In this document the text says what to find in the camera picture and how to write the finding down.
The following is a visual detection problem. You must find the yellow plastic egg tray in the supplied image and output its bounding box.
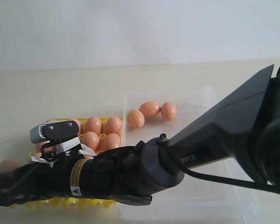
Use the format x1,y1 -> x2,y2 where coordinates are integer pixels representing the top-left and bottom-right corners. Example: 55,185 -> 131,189
0,117 -> 122,208

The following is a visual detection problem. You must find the clear plastic container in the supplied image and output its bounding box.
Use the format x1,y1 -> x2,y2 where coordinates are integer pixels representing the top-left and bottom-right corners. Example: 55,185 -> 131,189
118,85 -> 264,221

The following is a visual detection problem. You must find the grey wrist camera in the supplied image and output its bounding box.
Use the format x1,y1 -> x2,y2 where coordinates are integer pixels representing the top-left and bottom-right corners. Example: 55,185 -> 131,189
30,120 -> 79,144

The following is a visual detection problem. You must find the brown egg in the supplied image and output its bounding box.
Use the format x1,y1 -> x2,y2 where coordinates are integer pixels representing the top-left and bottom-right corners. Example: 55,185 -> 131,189
105,116 -> 122,135
127,109 -> 145,128
84,117 -> 103,135
81,131 -> 100,152
161,102 -> 177,121
72,119 -> 84,136
139,101 -> 161,117
103,133 -> 121,151
45,119 -> 57,123
35,141 -> 56,152
0,159 -> 23,174

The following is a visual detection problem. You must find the black cable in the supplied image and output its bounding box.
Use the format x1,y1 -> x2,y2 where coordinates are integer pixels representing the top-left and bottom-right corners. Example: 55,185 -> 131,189
95,133 -> 280,194

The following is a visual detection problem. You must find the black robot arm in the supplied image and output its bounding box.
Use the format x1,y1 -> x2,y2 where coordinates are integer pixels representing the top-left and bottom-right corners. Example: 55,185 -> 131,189
0,66 -> 280,207

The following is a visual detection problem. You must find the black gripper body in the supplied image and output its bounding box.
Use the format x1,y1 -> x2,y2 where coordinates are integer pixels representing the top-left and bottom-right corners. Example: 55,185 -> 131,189
34,155 -> 117,199

